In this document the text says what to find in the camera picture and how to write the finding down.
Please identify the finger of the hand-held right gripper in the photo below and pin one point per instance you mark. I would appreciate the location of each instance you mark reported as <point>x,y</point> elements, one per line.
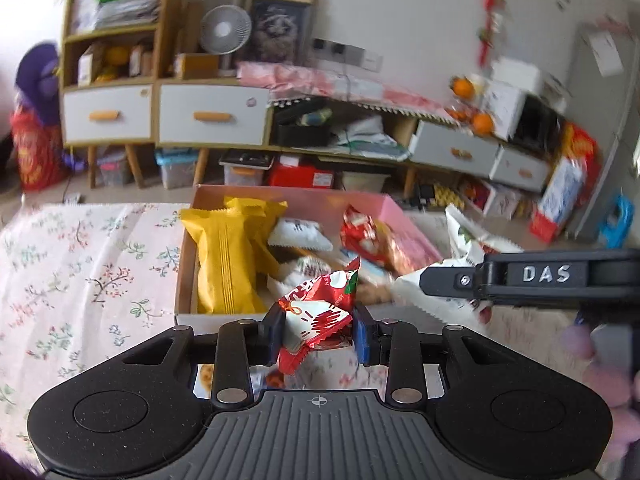
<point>447,280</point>

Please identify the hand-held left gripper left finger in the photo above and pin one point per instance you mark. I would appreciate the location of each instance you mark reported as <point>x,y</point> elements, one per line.
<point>274,329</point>

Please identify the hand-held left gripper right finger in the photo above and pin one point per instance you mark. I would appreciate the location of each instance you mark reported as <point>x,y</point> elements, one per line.
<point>362,336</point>

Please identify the white green print snack packet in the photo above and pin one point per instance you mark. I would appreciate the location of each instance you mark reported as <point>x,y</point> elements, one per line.
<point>465,237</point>

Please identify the white red print snack packet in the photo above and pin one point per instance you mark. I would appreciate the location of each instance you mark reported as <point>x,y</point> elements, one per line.
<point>305,272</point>

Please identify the pink cardboard box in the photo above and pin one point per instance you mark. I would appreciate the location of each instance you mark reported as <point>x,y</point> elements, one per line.
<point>395,230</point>

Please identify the yellow snack packet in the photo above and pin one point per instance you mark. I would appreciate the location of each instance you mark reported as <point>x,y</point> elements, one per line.
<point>225,265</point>
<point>267,220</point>

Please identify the person's right hand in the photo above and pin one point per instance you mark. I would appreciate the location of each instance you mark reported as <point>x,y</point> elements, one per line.
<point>607,380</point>

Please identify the yellow egg crate foam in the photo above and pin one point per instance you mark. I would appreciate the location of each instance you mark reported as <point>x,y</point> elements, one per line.
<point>445,194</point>

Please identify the cookie print packet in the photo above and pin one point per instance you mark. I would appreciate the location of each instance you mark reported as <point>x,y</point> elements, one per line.
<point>204,382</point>

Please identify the white red gift box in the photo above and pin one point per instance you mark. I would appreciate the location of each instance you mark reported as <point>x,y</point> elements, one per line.
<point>492,200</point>

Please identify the red white large package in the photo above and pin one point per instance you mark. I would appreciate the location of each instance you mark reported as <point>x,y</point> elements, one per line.
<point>565,190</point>

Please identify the clear storage bin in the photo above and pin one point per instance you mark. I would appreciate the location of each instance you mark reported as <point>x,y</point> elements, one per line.
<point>362,181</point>
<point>114,170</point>

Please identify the grey refrigerator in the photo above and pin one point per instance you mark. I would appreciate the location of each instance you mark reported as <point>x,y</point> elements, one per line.
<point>610,125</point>

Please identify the orange fruit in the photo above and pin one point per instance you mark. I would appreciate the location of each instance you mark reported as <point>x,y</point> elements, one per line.
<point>464,87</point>
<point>483,123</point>

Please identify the black lid storage bin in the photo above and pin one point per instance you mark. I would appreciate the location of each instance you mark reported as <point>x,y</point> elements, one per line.
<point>245,170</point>

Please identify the clear bag of oranges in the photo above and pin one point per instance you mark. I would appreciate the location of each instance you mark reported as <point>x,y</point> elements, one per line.
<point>459,112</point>

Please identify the long low wooden cabinet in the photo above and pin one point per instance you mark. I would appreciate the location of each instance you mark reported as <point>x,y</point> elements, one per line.
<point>280,152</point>

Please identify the blue lid storage bin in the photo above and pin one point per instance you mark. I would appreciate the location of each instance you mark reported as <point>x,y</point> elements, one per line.
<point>177,170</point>

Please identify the black open case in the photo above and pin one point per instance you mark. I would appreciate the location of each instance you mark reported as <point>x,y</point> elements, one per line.
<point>302,132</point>

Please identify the white cardboard box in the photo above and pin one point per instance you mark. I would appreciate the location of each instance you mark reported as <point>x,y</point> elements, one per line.
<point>512,90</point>

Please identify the floral tablecloth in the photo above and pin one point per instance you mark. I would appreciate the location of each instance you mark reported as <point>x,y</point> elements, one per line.
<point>75,285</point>

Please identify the pink patterned cloth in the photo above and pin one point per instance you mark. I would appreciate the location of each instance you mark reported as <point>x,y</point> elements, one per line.
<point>350,90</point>

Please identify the red hanging ornament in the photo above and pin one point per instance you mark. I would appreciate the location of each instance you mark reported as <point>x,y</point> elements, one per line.
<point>490,10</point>

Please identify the brown cardboard box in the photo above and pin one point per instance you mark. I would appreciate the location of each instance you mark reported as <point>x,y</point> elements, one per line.
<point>196,66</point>

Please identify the red gift bag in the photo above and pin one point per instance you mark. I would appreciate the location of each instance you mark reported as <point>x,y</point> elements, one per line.
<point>35,155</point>

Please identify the small brown box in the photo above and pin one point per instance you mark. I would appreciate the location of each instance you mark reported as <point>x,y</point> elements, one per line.
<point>140,60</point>

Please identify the small white desk fan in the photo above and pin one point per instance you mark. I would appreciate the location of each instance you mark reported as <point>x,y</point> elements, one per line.
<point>225,30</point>

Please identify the framed cat picture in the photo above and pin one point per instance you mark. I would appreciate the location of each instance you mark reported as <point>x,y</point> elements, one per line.
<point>280,25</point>

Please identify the orange yellow object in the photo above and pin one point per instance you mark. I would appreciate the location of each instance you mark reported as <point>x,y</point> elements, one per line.
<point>116,60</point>

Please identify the small white box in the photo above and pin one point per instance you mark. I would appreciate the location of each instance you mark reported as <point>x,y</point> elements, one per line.
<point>89,66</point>

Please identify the wooden shelf cabinet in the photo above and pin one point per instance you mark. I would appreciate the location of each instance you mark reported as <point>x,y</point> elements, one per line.
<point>165,20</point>

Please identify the purple round object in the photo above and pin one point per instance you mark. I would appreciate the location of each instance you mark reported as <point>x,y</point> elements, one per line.
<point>40,82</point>

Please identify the stack of papers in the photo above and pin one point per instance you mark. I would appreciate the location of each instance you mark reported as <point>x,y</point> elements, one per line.
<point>115,10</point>

